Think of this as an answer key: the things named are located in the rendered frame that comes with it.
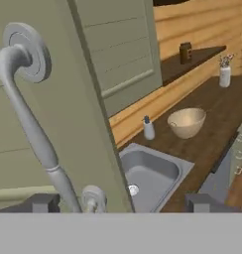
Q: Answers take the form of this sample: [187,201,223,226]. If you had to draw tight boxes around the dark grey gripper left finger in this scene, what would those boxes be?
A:
[0,193,61,213]

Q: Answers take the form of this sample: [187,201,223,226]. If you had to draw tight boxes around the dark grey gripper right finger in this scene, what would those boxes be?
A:
[184,193,242,213]

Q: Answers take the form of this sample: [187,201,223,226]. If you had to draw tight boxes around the cream woven basket bowl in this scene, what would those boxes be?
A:
[167,107,207,140]

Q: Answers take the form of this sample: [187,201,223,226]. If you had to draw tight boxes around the sage green panelled cabinet door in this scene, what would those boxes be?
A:
[73,0,164,118]

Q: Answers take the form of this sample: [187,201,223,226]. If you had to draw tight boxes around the grey dishwasher front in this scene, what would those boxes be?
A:
[197,150,232,203]

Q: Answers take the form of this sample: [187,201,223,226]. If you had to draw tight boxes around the steel kitchen sink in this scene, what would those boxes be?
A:
[118,143,195,213]

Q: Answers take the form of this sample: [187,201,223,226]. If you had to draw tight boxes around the sage green base cabinets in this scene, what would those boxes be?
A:
[227,113,242,188]

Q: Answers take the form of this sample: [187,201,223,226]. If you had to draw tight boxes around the white soap dispenser bottle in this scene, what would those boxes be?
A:
[142,115,156,141]

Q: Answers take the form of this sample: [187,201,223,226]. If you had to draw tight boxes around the white vase with flowers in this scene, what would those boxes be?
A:
[217,54,235,88]

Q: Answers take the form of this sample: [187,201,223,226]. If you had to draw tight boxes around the dark brown jar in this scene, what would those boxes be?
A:
[179,42,193,65]

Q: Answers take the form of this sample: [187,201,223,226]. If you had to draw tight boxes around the grey curved cabinet handle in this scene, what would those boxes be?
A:
[0,22,108,213]

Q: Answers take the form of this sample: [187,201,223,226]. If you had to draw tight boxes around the dark wooden wall shelf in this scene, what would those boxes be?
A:
[160,45,227,87]

